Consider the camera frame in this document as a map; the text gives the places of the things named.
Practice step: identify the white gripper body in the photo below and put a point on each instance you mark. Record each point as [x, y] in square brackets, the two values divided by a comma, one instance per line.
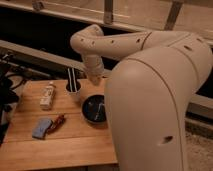
[95, 74]

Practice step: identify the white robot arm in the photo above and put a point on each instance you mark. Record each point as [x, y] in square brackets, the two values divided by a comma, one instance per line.
[147, 93]

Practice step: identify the black chopstick right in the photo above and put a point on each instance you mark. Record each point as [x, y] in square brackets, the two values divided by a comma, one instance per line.
[74, 84]

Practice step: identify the black chopstick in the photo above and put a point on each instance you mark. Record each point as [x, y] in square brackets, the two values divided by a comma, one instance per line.
[74, 84]
[70, 79]

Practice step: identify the black chopstick left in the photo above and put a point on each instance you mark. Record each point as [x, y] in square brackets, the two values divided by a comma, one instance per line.
[70, 79]

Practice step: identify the white cup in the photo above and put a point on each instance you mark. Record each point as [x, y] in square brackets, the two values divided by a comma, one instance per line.
[75, 95]

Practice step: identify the black bowl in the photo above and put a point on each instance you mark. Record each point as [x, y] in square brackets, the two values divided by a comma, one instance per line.
[90, 106]

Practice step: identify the metal utensil in bowl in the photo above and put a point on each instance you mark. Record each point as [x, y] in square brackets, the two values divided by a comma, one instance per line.
[100, 113]

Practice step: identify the white bottle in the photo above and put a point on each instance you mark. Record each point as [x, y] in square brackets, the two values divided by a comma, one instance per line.
[47, 96]

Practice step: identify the red wrapped snack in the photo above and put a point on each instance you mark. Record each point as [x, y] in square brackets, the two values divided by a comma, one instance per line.
[56, 124]

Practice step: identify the blue sponge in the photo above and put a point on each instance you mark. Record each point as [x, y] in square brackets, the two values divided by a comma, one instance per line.
[40, 130]

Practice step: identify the metal rail bracket middle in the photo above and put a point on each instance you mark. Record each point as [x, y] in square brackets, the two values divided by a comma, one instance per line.
[108, 12]

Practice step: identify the metal rail bracket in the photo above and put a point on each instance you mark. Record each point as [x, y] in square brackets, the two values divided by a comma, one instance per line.
[108, 12]
[173, 14]
[37, 5]

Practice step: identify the black equipment with cables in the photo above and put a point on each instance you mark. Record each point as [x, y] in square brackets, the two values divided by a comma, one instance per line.
[7, 94]

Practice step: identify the metal rail bracket left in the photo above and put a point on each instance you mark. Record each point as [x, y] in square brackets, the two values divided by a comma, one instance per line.
[37, 5]

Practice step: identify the metal rail bracket right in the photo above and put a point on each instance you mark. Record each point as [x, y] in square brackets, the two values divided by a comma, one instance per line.
[173, 14]

